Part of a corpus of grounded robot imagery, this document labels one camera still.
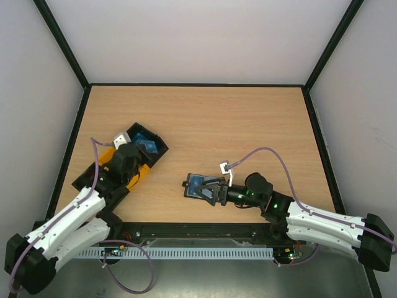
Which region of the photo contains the black leather card holder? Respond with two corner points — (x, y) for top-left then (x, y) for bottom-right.
(182, 173), (215, 199)

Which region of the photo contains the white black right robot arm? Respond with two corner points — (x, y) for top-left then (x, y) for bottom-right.
(184, 173), (394, 272)

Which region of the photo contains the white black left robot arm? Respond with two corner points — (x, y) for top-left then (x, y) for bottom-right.
(4, 141), (160, 294)

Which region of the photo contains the blue credit card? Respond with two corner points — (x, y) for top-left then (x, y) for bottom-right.
(131, 133), (147, 144)

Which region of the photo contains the yellow middle sorting bin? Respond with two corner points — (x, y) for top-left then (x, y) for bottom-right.
(99, 143), (150, 191)

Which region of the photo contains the black far sorting bin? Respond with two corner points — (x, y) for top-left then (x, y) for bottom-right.
(127, 122), (168, 167)

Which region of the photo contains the black sorting bin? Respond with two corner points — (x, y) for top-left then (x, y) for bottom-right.
(127, 122), (168, 167)
(72, 161), (134, 212)

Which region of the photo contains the black near sorting bin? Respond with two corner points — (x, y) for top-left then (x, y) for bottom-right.
(72, 161), (134, 212)

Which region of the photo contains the right controller circuit board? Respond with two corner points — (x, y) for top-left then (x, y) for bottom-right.
(275, 247), (303, 260)

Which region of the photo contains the controller circuit board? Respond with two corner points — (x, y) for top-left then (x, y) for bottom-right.
(101, 245), (128, 257)
(275, 247), (303, 260)

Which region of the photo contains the left controller circuit board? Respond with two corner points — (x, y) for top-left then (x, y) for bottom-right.
(101, 245), (128, 257)

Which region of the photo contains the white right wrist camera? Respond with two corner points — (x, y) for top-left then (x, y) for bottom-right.
(220, 161), (234, 187)

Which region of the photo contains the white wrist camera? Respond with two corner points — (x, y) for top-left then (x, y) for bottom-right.
(113, 132), (131, 150)
(220, 161), (234, 187)

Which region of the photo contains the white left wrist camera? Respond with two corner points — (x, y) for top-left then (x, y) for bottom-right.
(113, 132), (131, 150)

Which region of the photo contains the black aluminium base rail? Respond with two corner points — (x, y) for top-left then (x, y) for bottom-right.
(32, 220), (360, 248)

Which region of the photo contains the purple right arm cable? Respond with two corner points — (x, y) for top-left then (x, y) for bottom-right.
(228, 147), (397, 268)

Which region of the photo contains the light blue slotted cable duct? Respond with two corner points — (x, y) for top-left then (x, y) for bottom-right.
(75, 247), (274, 260)

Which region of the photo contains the black cage frame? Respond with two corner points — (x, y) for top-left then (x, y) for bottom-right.
(6, 0), (383, 298)

